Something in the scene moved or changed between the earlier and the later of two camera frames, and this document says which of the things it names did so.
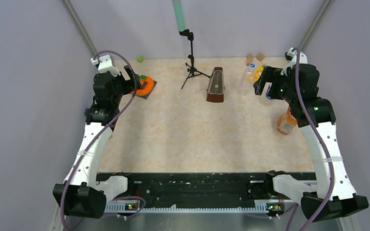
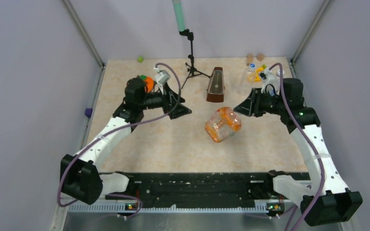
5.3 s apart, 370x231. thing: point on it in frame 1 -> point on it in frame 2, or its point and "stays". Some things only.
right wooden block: x=260 y=57 stays
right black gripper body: x=280 y=83 -> x=262 y=103
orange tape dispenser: x=146 y=90 stays
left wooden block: x=250 y=59 stays
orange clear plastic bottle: x=285 y=123 -> x=223 y=124
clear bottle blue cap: x=246 y=83 stays
